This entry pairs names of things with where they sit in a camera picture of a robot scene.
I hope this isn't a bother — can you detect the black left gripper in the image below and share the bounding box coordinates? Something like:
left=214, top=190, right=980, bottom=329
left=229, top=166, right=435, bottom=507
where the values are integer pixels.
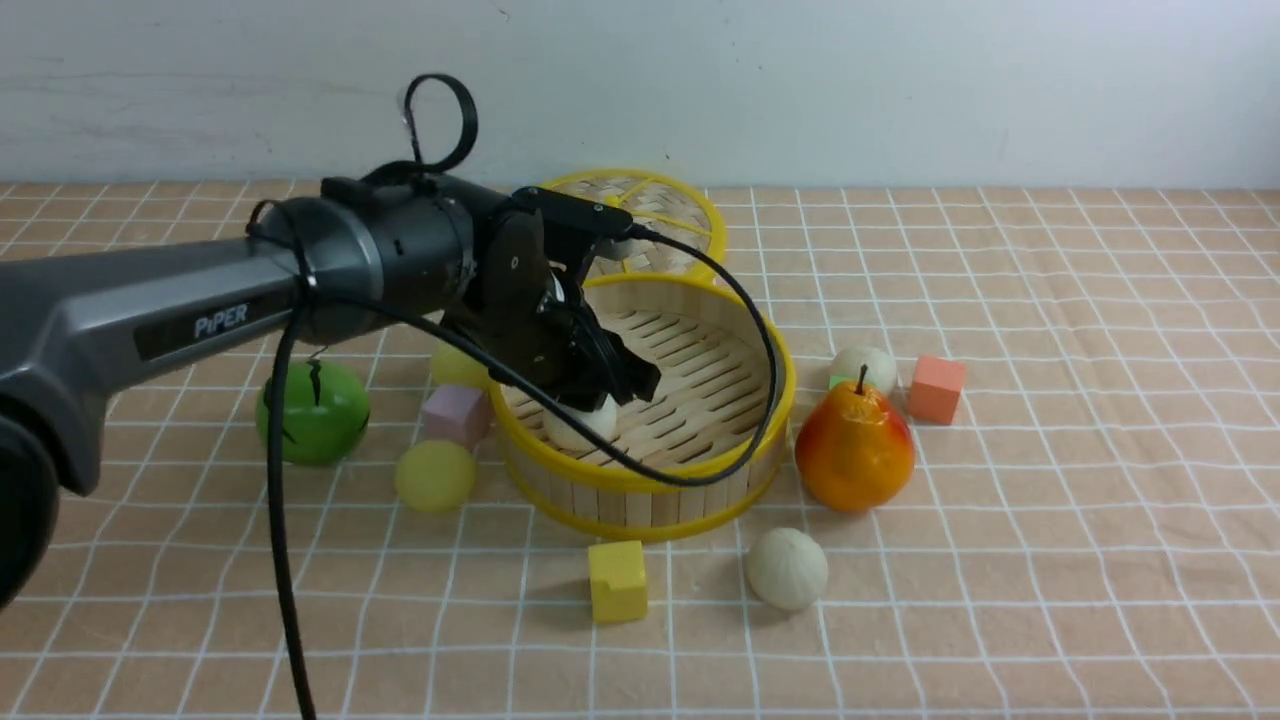
left=445, top=210, right=662, bottom=409

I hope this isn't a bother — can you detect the white bun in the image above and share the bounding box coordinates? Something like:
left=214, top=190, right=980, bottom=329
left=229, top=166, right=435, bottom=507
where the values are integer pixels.
left=541, top=395, right=620, bottom=452
left=744, top=527, right=829, bottom=612
left=828, top=345, right=899, bottom=397

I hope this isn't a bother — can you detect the yellow bun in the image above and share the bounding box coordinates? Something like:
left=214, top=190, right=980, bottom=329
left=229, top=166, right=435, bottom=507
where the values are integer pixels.
left=429, top=341, right=490, bottom=391
left=393, top=439, right=477, bottom=512

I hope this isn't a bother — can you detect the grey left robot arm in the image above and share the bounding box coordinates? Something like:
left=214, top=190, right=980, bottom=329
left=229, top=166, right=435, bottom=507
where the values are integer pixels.
left=1, top=161, right=660, bottom=603

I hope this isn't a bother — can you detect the bamboo steamer tray yellow rim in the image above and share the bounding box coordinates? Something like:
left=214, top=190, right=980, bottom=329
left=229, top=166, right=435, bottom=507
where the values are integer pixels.
left=489, top=274, right=795, bottom=543

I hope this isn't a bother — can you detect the woven steamer lid yellow rim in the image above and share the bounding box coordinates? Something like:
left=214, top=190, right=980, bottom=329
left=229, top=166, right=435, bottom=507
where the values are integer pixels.
left=540, top=168, right=728, bottom=284

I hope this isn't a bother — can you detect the pink cube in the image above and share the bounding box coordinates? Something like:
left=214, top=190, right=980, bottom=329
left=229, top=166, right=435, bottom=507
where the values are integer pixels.
left=420, top=384, right=492, bottom=451

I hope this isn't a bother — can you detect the yellow cube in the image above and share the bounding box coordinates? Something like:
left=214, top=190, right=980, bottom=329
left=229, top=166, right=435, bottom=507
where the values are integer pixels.
left=588, top=539, right=649, bottom=624

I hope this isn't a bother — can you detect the orange toy pear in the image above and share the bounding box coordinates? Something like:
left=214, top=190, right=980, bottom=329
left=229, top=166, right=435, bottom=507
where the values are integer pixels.
left=794, top=364, right=916, bottom=514

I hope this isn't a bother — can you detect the green toy watermelon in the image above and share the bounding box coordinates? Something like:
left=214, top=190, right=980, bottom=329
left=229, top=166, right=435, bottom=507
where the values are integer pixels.
left=282, top=357, right=371, bottom=468

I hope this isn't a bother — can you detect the orange cube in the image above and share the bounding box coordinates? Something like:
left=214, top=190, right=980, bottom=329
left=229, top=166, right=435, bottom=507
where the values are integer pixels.
left=906, top=355, right=966, bottom=425

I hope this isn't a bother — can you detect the checkered peach tablecloth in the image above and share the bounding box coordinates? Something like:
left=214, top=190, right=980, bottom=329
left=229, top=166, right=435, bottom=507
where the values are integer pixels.
left=0, top=182, right=1280, bottom=720

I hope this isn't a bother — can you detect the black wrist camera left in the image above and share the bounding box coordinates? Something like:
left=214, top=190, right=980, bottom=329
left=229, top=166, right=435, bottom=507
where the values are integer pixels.
left=511, top=186, right=639, bottom=266

